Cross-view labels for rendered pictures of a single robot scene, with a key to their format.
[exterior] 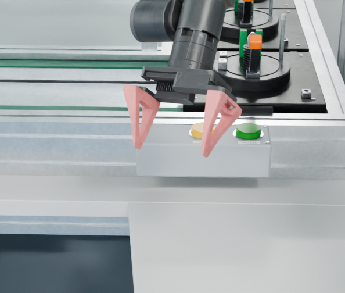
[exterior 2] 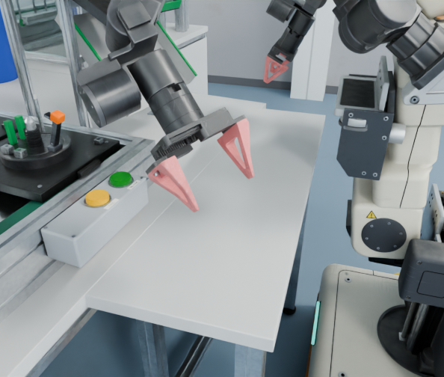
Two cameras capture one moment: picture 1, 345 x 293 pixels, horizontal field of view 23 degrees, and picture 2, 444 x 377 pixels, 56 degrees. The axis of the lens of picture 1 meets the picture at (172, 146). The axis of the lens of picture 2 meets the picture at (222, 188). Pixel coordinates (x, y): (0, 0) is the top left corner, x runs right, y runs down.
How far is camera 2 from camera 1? 0.90 m
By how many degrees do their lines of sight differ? 59
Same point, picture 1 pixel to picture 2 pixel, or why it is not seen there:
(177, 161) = (102, 232)
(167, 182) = not seen: hidden behind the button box
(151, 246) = (164, 298)
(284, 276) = (243, 241)
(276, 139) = not seen: hidden behind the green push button
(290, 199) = (158, 209)
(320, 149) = (142, 169)
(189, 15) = (164, 72)
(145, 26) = (116, 105)
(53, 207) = (32, 358)
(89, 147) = (6, 284)
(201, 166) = (116, 224)
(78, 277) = not seen: outside the picture
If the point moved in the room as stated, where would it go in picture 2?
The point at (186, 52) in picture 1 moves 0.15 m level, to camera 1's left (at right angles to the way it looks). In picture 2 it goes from (189, 104) to (125, 153)
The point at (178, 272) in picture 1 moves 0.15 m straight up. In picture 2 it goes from (208, 292) to (207, 218)
